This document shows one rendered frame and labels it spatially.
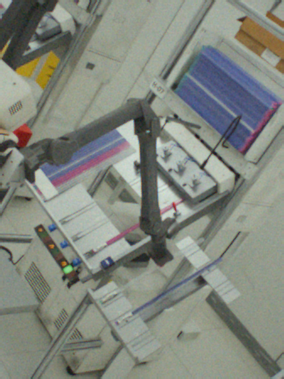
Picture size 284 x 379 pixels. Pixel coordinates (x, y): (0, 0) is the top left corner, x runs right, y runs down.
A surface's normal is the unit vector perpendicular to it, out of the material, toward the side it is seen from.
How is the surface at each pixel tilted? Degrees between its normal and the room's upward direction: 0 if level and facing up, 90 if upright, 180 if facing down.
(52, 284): 90
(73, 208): 44
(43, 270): 90
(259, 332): 90
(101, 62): 90
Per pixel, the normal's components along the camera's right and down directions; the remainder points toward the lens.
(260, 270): -0.66, -0.10
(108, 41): 0.55, 0.62
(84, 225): -0.09, -0.63
